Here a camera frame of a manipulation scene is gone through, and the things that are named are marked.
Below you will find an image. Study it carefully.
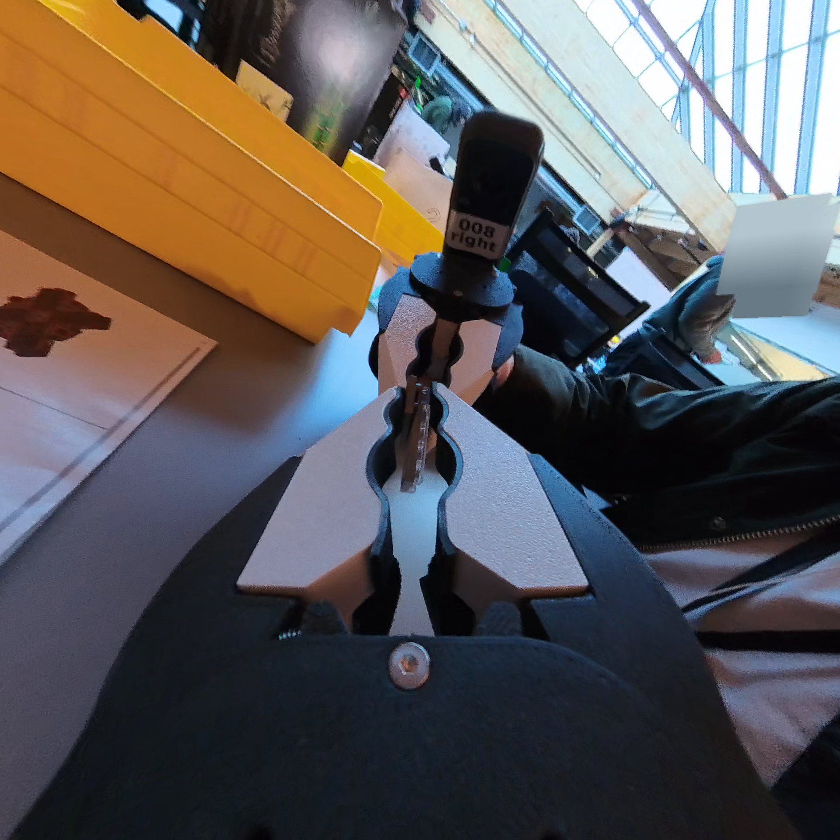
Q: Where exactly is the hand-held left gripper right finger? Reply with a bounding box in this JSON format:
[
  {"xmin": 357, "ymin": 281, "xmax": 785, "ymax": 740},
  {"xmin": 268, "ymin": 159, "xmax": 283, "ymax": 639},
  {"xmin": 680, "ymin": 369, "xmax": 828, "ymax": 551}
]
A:
[{"xmin": 422, "ymin": 382, "xmax": 590, "ymax": 636}]

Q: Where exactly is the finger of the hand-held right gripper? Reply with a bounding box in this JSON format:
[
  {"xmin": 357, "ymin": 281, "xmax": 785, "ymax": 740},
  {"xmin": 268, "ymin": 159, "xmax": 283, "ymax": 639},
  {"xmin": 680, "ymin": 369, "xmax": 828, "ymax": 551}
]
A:
[
  {"xmin": 436, "ymin": 318, "xmax": 505, "ymax": 406},
  {"xmin": 381, "ymin": 293, "xmax": 439, "ymax": 395}
]

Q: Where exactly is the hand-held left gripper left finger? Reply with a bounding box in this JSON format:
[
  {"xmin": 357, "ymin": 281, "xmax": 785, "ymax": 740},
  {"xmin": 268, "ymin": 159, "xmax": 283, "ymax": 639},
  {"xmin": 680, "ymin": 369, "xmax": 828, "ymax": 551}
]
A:
[{"xmin": 236, "ymin": 386, "xmax": 403, "ymax": 636}]

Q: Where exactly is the yellow plastic parts bin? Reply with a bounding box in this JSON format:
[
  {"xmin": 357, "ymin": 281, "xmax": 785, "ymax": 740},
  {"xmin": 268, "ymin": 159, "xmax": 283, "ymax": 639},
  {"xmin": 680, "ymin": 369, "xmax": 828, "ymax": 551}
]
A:
[
  {"xmin": 341, "ymin": 150, "xmax": 447, "ymax": 270},
  {"xmin": 0, "ymin": 0, "xmax": 383, "ymax": 343}
]

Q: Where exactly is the person's right forearm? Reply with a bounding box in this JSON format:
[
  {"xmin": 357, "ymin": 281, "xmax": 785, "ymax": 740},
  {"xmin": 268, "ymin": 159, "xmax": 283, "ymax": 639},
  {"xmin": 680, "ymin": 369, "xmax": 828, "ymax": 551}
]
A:
[{"xmin": 474, "ymin": 344, "xmax": 840, "ymax": 526}]

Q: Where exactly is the grey desk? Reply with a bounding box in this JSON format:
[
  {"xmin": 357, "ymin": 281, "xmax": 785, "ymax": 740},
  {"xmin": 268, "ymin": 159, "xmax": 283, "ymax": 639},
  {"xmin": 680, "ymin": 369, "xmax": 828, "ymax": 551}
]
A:
[{"xmin": 0, "ymin": 174, "xmax": 460, "ymax": 821}]

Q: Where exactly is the brown paper bag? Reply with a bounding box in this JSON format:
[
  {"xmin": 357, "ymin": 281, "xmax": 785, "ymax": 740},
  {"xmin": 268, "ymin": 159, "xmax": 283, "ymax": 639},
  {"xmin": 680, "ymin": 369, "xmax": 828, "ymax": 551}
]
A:
[{"xmin": 374, "ymin": 98, "xmax": 460, "ymax": 231}]

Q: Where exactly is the black toy set box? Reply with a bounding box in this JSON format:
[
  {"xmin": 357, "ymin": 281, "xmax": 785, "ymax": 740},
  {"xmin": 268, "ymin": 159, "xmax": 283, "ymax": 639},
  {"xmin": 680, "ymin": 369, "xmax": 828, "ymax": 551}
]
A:
[{"xmin": 197, "ymin": 0, "xmax": 408, "ymax": 165}]

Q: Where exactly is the instruction booklet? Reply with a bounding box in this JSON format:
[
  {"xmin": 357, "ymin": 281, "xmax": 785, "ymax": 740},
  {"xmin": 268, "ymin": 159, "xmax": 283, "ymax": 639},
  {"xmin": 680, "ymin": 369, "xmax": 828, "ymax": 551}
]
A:
[{"xmin": 0, "ymin": 230, "xmax": 219, "ymax": 567}]

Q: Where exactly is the person's torso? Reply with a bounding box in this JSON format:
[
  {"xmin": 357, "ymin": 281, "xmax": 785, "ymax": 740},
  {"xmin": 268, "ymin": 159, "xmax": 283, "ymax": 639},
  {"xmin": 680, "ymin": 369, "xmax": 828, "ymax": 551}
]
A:
[{"xmin": 591, "ymin": 256, "xmax": 840, "ymax": 840}]

